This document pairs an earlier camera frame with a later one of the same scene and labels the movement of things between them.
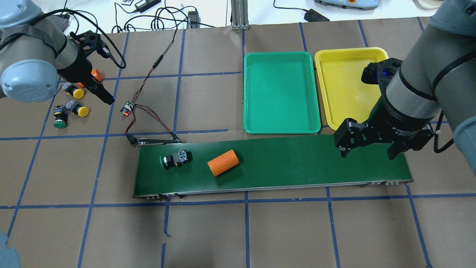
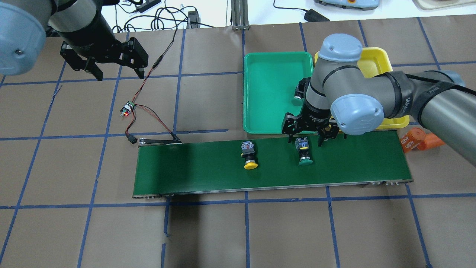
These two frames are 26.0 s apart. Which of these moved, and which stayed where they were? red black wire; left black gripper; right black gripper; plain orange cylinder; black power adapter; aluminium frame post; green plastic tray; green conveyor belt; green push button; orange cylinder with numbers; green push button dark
Moved: green push button dark; right black gripper; green push button; left black gripper; orange cylinder with numbers; plain orange cylinder
Stayed: red black wire; green conveyor belt; black power adapter; green plastic tray; aluminium frame post
